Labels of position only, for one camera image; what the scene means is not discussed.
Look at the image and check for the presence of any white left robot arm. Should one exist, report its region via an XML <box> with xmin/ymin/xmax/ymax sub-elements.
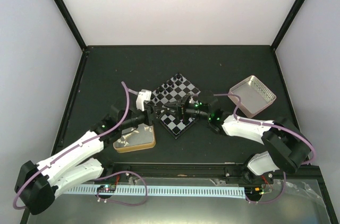
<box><xmin>13</xmin><ymin>107</ymin><xmax>157</xmax><ymax>215</ymax></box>

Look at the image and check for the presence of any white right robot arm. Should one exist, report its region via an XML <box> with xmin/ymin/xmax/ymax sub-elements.
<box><xmin>164</xmin><ymin>96</ymin><xmax>315</xmax><ymax>183</ymax></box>

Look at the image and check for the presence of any black and white chessboard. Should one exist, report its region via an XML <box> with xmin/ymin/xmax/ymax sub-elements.
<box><xmin>147</xmin><ymin>72</ymin><xmax>201</xmax><ymax>140</ymax></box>

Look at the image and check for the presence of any tan sweet bear tin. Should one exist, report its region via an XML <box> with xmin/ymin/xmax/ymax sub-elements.
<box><xmin>113</xmin><ymin>124</ymin><xmax>156</xmax><ymax>153</ymax></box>

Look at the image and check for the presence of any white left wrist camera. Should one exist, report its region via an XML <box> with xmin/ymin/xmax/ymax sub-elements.
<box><xmin>135</xmin><ymin>89</ymin><xmax>152</xmax><ymax>111</ymax></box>

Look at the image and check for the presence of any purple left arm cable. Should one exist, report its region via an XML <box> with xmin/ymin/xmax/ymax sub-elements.
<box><xmin>12</xmin><ymin>81</ymin><xmax>139</xmax><ymax>210</ymax></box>

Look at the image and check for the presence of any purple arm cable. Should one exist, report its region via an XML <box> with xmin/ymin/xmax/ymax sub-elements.
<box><xmin>212</xmin><ymin>92</ymin><xmax>317</xmax><ymax>165</ymax></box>
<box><xmin>12</xmin><ymin>81</ymin><xmax>139</xmax><ymax>210</ymax></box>

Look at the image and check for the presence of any white slotted cable duct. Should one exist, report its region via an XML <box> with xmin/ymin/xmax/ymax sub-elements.
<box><xmin>65</xmin><ymin>184</ymin><xmax>245</xmax><ymax>199</ymax></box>

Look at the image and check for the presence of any black aluminium rail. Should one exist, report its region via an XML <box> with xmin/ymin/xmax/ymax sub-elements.
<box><xmin>100</xmin><ymin>162</ymin><xmax>322</xmax><ymax>182</ymax></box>

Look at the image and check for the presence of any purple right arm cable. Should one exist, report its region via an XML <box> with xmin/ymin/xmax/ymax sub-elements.
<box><xmin>212</xmin><ymin>92</ymin><xmax>317</xmax><ymax>165</ymax></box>

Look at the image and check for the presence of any black corner frame post left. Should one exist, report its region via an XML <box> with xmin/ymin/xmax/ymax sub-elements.
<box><xmin>53</xmin><ymin>0</ymin><xmax>87</xmax><ymax>51</ymax></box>

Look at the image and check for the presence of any black corner frame post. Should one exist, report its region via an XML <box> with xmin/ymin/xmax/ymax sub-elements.
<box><xmin>53</xmin><ymin>0</ymin><xmax>87</xmax><ymax>51</ymax></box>
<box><xmin>270</xmin><ymin>0</ymin><xmax>305</xmax><ymax>50</ymax></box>

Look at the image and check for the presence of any black corner frame post right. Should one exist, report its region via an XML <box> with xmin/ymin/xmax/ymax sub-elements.
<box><xmin>270</xmin><ymin>0</ymin><xmax>305</xmax><ymax>50</ymax></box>

